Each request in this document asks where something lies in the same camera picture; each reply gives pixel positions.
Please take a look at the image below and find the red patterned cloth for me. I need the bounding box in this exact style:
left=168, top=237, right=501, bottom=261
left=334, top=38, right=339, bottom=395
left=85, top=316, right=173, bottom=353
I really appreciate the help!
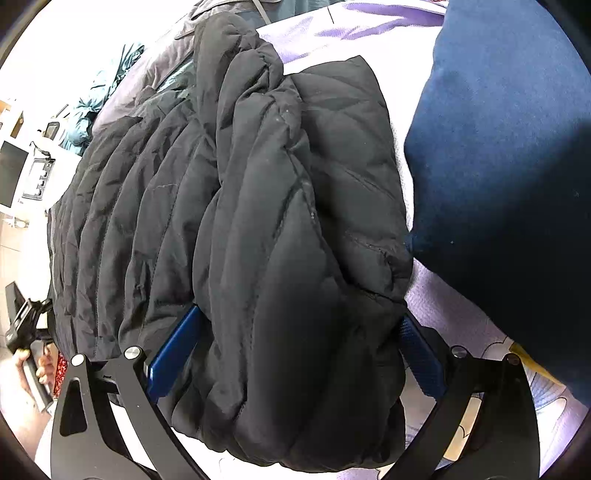
left=52, top=353, right=71, bottom=398

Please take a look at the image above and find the person's left forearm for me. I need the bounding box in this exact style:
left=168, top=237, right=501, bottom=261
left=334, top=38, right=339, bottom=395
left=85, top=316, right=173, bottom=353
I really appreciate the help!
left=0, top=392, right=51, bottom=467

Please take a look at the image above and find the light blue puffer jacket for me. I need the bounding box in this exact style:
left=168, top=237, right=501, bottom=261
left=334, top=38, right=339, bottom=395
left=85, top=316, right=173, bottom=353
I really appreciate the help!
left=60, top=43, right=145, bottom=154

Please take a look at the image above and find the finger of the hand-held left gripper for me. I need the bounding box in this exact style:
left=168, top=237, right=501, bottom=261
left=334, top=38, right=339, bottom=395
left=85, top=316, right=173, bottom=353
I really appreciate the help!
left=30, top=298, right=56, bottom=332

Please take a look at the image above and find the navy blue garment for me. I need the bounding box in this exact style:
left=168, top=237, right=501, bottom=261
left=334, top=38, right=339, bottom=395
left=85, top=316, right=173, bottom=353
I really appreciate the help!
left=403, top=0, right=591, bottom=403

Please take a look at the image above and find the black quilted jacket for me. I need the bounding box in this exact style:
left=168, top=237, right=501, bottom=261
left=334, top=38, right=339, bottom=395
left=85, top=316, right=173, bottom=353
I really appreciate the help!
left=46, top=14, right=414, bottom=470

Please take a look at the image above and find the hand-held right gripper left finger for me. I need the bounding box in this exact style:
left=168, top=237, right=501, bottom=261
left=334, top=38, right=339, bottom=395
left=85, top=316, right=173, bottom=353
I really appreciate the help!
left=50, top=304, right=208, bottom=480

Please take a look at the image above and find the purple floral blanket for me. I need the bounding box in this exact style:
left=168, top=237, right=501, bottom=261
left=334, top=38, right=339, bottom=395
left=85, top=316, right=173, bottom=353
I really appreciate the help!
left=92, top=0, right=585, bottom=480

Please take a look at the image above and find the person's left hand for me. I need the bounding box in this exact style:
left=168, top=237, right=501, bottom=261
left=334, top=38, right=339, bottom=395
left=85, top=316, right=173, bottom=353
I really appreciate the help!
left=14, top=347, right=58, bottom=385

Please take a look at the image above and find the black puffer coat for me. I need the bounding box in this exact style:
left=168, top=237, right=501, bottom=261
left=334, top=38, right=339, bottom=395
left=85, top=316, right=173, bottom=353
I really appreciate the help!
left=92, top=0, right=324, bottom=136

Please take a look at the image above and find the white framed monitor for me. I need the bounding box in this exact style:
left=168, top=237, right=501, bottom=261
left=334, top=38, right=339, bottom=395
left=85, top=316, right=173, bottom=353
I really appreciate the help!
left=0, top=138, right=31, bottom=209

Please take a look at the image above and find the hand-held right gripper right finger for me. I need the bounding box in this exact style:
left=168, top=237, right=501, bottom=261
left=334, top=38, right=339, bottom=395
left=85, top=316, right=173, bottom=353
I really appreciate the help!
left=382, top=313, right=542, bottom=480

